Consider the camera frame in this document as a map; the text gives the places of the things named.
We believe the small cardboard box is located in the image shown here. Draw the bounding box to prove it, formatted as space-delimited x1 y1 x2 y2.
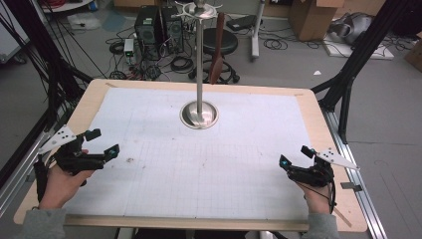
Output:
404 31 422 73

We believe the coiled black cable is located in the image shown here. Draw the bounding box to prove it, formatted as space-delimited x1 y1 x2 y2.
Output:
263 37 289 52
170 55 195 73
108 41 125 56

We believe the aluminium rail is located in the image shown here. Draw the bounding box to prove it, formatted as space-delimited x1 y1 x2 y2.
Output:
319 108 388 239
0 127 59 218

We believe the black wrist strap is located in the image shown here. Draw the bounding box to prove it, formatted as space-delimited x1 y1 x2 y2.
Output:
33 160 50 204

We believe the person's left hand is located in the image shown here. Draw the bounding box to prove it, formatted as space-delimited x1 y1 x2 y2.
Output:
39 148 96 210

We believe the black computer tower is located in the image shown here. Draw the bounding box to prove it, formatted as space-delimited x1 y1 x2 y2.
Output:
133 5 161 62
160 5 185 55

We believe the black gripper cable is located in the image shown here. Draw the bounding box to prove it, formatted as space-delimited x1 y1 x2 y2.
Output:
326 181 338 215

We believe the black metal frame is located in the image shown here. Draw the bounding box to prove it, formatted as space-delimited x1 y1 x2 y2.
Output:
311 0 422 144
0 0 95 190

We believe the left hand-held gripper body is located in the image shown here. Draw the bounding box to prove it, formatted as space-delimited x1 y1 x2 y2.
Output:
38 123 106 177

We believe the white stand post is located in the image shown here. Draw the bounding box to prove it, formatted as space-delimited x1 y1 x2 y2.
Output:
250 0 267 62

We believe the grey rail bracket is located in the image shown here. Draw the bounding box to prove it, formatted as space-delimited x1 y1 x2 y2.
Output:
340 181 363 193

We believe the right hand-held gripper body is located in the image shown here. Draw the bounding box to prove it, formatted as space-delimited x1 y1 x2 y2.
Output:
287 147 360 188

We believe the white grid mat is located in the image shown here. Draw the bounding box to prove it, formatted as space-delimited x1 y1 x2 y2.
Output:
63 87 316 221

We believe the large cardboard box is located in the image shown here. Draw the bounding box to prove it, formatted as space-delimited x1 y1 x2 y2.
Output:
288 0 346 42

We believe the small white power supply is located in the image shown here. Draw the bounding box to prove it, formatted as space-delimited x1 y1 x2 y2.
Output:
123 38 135 65

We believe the person's right hand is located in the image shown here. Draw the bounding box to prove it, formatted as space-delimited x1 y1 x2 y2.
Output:
296 180 332 215

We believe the brown wooden spoon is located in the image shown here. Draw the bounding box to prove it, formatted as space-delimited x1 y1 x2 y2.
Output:
208 12 227 86

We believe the flat black case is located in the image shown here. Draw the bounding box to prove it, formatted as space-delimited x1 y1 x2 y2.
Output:
226 14 259 33

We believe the round white table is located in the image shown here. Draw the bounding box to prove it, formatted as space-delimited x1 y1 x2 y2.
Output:
40 0 96 14

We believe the black round stool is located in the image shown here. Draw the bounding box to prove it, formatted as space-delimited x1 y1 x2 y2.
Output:
188 27 241 85

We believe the grey bag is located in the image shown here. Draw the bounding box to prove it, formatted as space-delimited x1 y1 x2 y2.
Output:
327 12 375 46

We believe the white floor board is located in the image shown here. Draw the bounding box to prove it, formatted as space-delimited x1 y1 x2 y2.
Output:
322 34 395 61

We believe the white cabinet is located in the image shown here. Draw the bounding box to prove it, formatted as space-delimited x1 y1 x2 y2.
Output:
0 5 32 65

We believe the metal utensil rack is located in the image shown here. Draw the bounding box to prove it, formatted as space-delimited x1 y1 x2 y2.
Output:
172 0 224 130

